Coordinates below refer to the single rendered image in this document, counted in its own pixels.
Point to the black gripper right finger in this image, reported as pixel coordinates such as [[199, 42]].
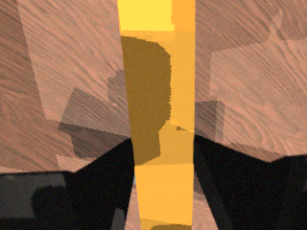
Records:
[[246, 193]]

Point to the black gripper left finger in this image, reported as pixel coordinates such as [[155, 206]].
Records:
[[95, 197]]

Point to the yellow bar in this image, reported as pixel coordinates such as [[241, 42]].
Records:
[[158, 48]]

